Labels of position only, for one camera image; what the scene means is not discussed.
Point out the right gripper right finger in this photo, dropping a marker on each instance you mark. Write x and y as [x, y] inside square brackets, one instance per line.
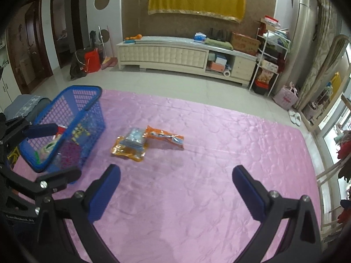
[301, 241]

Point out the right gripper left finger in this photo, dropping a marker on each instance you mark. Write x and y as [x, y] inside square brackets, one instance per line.
[87, 207]

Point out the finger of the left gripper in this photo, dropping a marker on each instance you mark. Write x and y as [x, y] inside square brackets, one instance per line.
[54, 182]
[21, 128]

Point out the blue plastic basket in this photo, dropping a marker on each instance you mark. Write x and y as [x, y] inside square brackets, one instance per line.
[78, 114]

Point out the blue striped clear snack bag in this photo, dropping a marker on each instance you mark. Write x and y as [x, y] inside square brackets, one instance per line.
[135, 139]

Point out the orange long snack packet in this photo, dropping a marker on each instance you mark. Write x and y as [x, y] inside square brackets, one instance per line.
[156, 134]

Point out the purple chips bag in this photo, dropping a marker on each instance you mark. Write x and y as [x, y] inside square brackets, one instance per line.
[69, 155]

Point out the grey covered chair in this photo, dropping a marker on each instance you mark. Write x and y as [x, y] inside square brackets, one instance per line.
[28, 106]

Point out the white cupboard with shelves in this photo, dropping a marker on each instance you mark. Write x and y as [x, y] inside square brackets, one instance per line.
[9, 87]

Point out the dark backpack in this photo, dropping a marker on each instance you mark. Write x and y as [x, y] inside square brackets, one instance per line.
[77, 65]

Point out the pink quilted table cloth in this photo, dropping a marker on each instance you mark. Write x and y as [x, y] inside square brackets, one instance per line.
[180, 204]

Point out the red shopping bag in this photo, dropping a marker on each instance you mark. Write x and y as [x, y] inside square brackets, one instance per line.
[92, 61]

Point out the white slippers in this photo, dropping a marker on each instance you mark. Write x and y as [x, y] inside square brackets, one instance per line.
[295, 117]

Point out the oranges on blue plate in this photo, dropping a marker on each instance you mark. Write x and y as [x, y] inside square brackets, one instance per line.
[132, 39]

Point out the pink bag on floor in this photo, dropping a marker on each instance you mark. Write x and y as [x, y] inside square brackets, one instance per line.
[286, 97]

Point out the cream tv cabinet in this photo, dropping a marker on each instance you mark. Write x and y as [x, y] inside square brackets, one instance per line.
[183, 55]

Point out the blue tissue pack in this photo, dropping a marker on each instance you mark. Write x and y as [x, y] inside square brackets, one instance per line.
[200, 37]

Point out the white metal shelf rack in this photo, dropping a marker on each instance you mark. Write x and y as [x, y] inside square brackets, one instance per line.
[273, 49]

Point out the cardboard box on cabinet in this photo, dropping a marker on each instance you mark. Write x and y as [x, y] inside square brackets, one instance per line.
[244, 43]

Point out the green folded cloth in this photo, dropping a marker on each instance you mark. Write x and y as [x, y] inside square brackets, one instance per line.
[218, 43]

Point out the silver air conditioner tower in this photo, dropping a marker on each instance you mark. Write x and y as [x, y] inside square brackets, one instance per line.
[303, 36]

